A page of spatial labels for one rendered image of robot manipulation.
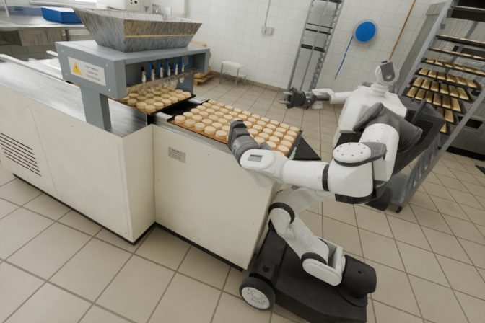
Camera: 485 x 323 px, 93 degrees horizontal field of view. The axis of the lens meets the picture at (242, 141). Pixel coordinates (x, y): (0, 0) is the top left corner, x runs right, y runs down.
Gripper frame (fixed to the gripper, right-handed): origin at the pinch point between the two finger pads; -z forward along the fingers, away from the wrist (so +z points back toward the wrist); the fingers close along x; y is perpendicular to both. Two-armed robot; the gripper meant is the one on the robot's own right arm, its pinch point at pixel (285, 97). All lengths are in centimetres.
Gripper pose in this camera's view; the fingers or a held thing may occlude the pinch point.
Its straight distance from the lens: 137.4
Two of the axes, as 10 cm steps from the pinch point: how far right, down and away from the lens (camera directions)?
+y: 3.6, 5.2, -7.8
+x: 1.7, -8.5, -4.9
